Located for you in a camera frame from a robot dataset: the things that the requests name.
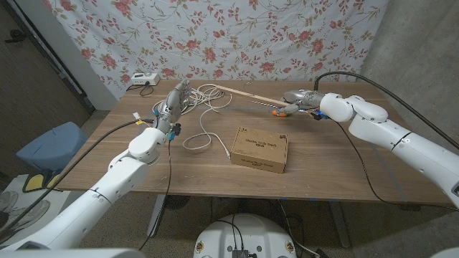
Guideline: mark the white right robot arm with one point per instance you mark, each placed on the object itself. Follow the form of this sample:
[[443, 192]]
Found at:
[[394, 136]]

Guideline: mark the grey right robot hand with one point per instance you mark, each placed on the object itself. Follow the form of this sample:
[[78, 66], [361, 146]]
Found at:
[[305, 98]]

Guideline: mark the white power strip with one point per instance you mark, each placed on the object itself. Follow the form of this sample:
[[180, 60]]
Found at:
[[145, 79]]

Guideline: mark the grey sneakers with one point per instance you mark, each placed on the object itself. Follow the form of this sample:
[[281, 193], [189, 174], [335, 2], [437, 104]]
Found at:
[[21, 211]]

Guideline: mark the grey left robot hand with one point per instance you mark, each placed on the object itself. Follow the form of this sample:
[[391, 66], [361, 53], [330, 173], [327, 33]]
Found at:
[[174, 104]]

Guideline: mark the floral backdrop cloth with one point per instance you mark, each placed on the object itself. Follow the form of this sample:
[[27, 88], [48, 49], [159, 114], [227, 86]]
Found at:
[[179, 21]]

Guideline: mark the brown cardboard box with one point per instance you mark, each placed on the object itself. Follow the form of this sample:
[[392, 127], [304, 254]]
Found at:
[[258, 147]]

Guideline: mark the orange toy carrot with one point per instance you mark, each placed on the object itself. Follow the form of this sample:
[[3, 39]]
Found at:
[[277, 113]]

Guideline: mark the metal table leg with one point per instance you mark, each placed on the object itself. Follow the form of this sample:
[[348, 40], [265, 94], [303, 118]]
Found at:
[[340, 225], [156, 215]]

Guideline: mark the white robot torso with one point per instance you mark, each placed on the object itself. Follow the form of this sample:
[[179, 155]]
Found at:
[[244, 233]]

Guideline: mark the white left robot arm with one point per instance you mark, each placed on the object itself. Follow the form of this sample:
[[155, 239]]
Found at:
[[107, 186]]

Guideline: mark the yellow and black foot pedal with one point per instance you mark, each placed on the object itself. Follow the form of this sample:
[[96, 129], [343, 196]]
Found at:
[[34, 182]]

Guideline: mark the blue padded stool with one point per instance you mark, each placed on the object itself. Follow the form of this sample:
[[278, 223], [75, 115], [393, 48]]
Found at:
[[54, 143]]

